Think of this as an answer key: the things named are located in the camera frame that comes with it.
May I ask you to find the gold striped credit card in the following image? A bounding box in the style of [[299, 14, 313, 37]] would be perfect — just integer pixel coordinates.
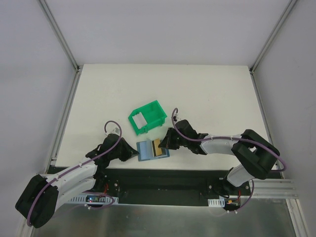
[[152, 138, 164, 158]]

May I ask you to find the blue leather card holder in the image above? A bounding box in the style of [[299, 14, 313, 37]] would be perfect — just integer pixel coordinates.
[[136, 140, 170, 161]]

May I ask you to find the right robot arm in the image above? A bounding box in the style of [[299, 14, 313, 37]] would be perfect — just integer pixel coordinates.
[[158, 120, 280, 197]]

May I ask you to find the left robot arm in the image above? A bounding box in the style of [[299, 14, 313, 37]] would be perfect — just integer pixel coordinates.
[[15, 133, 139, 228]]

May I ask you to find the green plastic bin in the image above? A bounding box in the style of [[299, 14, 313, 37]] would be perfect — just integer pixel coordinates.
[[128, 100, 167, 135]]

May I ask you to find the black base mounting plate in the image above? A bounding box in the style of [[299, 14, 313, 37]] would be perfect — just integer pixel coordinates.
[[48, 162, 283, 205]]

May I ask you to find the left white cable duct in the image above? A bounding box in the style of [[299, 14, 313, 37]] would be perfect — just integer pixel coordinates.
[[66, 194, 119, 205]]

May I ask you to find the white cable duct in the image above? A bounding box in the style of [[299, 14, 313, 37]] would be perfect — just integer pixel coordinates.
[[208, 198, 225, 208], [66, 194, 119, 205]]

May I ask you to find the right white cable duct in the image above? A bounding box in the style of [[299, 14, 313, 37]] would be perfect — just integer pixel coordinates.
[[208, 198, 225, 208]]

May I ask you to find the aluminium front rail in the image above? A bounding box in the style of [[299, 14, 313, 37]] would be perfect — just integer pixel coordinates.
[[31, 172, 299, 198]]

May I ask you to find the left aluminium frame post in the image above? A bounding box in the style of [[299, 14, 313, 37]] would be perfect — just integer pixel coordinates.
[[37, 0, 80, 72]]

